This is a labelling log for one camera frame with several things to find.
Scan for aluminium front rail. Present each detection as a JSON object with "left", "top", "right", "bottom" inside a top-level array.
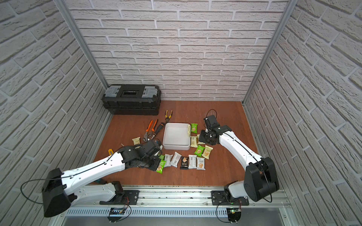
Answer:
[{"left": 71, "top": 184, "right": 291, "bottom": 208}]

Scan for left controller board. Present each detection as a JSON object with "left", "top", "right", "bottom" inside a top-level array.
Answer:
[{"left": 107, "top": 207, "right": 129, "bottom": 223}]

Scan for black cookie packet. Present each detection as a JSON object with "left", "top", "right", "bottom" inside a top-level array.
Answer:
[{"left": 180, "top": 156, "right": 189, "bottom": 170}]

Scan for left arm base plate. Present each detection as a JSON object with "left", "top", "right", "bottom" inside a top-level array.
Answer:
[{"left": 100, "top": 190, "right": 140, "bottom": 205}]

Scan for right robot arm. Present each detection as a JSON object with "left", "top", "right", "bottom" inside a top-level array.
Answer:
[{"left": 199, "top": 115, "right": 280, "bottom": 202}]

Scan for yellow handled small pliers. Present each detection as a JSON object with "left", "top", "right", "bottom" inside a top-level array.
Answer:
[{"left": 165, "top": 110, "right": 173, "bottom": 124}]

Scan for orange handled groove pliers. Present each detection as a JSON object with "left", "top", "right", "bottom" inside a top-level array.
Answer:
[{"left": 143, "top": 119, "right": 158, "bottom": 142}]

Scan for right controller board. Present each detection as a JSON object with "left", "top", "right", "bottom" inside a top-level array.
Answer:
[{"left": 226, "top": 208, "right": 241, "bottom": 224}]

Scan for controller board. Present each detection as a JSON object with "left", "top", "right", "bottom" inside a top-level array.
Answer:
[
  {"left": 107, "top": 207, "right": 129, "bottom": 223},
  {"left": 226, "top": 208, "right": 241, "bottom": 224}
]

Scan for aluminium frame post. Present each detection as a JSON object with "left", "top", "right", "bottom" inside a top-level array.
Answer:
[
  {"left": 242, "top": 0, "right": 298, "bottom": 106},
  {"left": 54, "top": 0, "right": 108, "bottom": 89}
]

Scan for black toolbox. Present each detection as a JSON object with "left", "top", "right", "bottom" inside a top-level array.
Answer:
[{"left": 102, "top": 84, "right": 161, "bottom": 115}]

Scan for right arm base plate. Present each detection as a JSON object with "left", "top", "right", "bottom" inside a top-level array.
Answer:
[{"left": 211, "top": 190, "right": 249, "bottom": 206}]

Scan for pale yellow cookie packet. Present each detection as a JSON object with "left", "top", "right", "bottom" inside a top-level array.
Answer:
[
  {"left": 132, "top": 137, "right": 140, "bottom": 145},
  {"left": 201, "top": 145, "right": 213, "bottom": 159},
  {"left": 190, "top": 136, "right": 198, "bottom": 148}
]

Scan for grey storage box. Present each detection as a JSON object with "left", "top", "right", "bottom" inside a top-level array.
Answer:
[{"left": 163, "top": 122, "right": 190, "bottom": 151}]

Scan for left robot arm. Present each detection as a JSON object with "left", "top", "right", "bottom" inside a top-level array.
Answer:
[{"left": 42, "top": 140, "right": 162, "bottom": 218}]

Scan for left aluminium frame post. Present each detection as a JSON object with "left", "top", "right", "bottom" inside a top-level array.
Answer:
[{"left": 54, "top": 0, "right": 108, "bottom": 89}]

